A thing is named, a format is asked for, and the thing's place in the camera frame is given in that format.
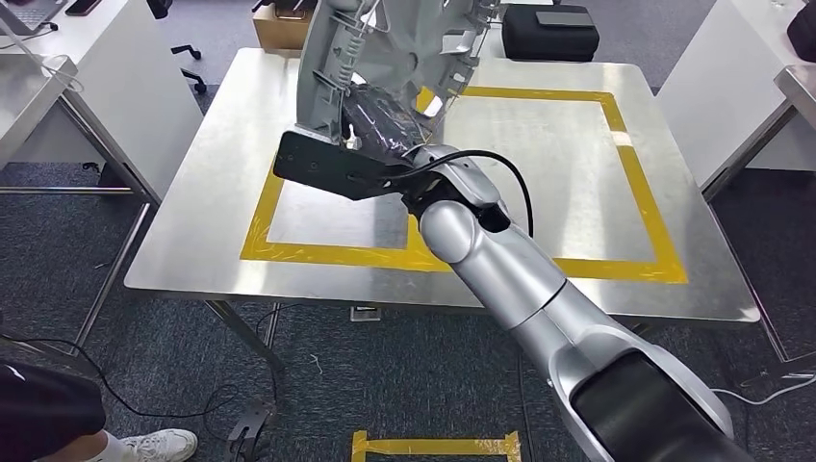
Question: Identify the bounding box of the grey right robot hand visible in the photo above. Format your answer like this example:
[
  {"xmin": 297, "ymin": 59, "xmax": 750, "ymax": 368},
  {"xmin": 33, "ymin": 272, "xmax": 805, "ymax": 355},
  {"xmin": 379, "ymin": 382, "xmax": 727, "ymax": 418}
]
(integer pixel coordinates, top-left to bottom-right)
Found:
[{"xmin": 341, "ymin": 86, "xmax": 428, "ymax": 161}]

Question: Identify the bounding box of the silver wheel hubcap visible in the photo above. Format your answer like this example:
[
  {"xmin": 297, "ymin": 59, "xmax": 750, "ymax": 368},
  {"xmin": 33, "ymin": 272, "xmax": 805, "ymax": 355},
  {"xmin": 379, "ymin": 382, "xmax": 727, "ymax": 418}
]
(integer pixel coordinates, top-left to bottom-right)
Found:
[{"xmin": 295, "ymin": 0, "xmax": 501, "ymax": 144}]

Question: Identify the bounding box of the steel workbench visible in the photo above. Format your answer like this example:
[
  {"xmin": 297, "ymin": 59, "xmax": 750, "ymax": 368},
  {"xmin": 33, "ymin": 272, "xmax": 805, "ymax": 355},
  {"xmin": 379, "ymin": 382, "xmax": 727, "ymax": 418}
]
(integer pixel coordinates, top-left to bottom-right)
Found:
[{"xmin": 124, "ymin": 47, "xmax": 761, "ymax": 374}]

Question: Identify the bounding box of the yellow tape on workbench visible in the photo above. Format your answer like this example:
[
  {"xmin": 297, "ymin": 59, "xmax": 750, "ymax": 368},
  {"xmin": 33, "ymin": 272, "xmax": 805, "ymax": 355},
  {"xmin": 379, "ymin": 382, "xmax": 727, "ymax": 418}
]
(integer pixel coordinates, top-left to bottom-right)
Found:
[{"xmin": 240, "ymin": 86, "xmax": 690, "ymax": 285}]

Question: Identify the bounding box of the brown cardboard box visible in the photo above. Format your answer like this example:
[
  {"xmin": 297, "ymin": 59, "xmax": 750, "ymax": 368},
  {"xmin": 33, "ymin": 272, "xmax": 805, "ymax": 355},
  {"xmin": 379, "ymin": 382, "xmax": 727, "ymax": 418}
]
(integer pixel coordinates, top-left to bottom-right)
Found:
[{"xmin": 252, "ymin": 3, "xmax": 317, "ymax": 52}]

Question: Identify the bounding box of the black flat case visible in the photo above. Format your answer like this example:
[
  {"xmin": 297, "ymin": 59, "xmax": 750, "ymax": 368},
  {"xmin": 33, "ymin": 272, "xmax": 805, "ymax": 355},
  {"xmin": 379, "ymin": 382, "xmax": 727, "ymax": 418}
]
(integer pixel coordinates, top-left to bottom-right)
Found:
[{"xmin": 501, "ymin": 5, "xmax": 600, "ymax": 64}]

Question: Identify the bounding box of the black office chair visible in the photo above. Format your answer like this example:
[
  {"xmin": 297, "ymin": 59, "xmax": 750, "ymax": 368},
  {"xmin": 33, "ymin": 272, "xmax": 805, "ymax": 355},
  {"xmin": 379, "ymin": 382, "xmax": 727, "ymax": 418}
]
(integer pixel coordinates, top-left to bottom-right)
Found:
[{"xmin": 144, "ymin": 0, "xmax": 209, "ymax": 95}]

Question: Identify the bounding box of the white table with chrome legs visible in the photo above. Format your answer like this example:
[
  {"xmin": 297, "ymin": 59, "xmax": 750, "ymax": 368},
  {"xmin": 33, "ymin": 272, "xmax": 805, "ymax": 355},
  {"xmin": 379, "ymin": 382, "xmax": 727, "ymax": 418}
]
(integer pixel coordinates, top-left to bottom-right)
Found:
[{"xmin": 0, "ymin": 0, "xmax": 205, "ymax": 358}]

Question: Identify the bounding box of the white partition panel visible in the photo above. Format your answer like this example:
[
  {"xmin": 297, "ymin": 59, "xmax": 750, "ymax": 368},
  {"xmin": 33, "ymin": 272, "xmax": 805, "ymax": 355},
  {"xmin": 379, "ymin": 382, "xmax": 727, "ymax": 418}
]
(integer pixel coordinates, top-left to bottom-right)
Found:
[{"xmin": 656, "ymin": 0, "xmax": 816, "ymax": 188}]

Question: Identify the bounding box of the grey laptop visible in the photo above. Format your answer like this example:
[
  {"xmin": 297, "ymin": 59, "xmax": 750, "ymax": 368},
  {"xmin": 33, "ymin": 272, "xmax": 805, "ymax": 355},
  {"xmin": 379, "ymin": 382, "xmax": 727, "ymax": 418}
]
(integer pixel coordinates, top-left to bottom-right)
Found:
[{"xmin": 0, "ymin": 0, "xmax": 68, "ymax": 37}]

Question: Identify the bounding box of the steel table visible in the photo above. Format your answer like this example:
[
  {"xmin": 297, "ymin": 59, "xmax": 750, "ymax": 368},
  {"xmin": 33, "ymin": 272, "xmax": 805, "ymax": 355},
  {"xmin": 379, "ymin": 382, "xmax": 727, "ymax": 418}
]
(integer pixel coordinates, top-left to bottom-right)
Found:
[{"xmin": 701, "ymin": 64, "xmax": 816, "ymax": 368}]

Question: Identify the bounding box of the black bag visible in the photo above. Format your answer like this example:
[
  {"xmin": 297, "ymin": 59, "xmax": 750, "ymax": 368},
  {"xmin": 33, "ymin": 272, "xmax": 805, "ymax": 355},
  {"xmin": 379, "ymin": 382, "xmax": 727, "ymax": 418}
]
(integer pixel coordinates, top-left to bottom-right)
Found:
[{"xmin": 787, "ymin": 3, "xmax": 816, "ymax": 46}]

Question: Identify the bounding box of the person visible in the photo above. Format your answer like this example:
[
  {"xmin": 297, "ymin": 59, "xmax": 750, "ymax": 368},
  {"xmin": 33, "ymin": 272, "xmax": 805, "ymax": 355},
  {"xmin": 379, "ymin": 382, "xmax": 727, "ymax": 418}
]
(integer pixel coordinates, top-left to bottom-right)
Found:
[{"xmin": 0, "ymin": 360, "xmax": 199, "ymax": 462}]

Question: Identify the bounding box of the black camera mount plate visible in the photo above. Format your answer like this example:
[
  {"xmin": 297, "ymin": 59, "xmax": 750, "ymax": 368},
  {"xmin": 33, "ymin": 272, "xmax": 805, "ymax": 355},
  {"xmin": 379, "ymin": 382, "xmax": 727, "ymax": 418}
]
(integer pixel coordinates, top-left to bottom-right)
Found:
[{"xmin": 272, "ymin": 130, "xmax": 416, "ymax": 202}]

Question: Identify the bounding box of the black cable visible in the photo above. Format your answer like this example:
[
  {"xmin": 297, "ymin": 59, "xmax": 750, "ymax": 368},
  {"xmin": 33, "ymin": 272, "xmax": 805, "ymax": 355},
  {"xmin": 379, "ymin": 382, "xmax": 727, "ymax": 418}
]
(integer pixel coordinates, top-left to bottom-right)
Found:
[{"xmin": 0, "ymin": 302, "xmax": 304, "ymax": 423}]

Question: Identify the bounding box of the white cable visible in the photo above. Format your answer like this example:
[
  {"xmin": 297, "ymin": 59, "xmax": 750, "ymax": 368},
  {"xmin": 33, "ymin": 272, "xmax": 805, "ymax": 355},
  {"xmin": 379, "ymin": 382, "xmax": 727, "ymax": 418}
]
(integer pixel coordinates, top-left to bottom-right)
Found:
[{"xmin": 710, "ymin": 372, "xmax": 816, "ymax": 407}]

